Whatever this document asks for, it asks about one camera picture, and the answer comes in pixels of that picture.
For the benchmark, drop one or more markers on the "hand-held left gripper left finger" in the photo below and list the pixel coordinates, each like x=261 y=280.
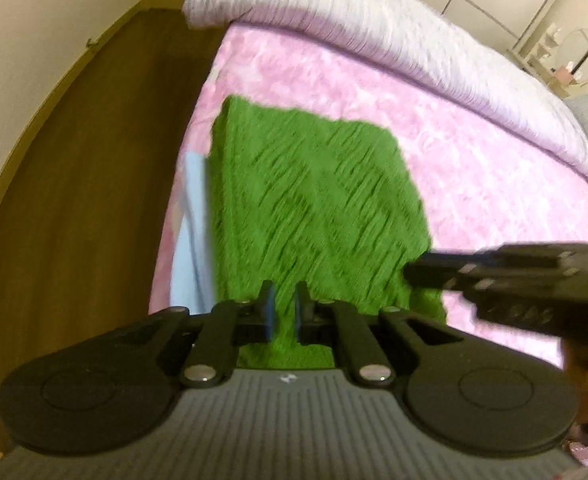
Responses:
x=269 y=312

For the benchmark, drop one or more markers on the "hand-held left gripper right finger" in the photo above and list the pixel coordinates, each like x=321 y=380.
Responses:
x=301 y=312

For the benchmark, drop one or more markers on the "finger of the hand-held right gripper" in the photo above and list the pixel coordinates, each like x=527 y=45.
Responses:
x=439 y=272

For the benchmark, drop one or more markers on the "green knitted sweater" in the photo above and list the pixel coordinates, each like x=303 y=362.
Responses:
x=314 y=200

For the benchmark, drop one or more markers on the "person's right hand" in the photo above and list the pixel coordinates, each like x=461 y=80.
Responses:
x=586 y=375

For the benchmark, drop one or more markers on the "light blue folded cloth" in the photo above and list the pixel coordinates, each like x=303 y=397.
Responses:
x=188 y=240

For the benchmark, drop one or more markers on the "pink floral bed blanket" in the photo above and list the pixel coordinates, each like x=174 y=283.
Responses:
x=474 y=160

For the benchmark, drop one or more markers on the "white vanity table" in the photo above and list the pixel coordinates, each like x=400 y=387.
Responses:
x=539 y=52

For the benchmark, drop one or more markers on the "oval mirror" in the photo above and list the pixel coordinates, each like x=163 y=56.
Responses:
x=581 y=50

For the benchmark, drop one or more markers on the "pale lilac ribbed quilt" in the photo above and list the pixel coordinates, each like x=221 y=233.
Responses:
x=374 y=15

